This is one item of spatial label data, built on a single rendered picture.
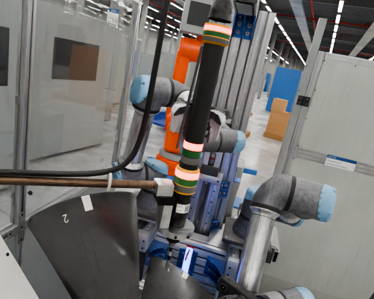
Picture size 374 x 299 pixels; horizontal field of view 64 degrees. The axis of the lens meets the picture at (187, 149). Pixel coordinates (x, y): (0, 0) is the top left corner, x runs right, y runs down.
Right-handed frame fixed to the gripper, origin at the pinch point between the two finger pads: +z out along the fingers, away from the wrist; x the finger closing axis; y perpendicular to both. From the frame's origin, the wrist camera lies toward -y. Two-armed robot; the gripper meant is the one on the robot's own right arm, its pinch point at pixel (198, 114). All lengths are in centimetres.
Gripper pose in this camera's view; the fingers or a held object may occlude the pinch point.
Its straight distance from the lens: 59.4
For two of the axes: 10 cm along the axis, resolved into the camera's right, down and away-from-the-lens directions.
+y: -1.9, 9.4, 2.7
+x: -9.8, -2.0, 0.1
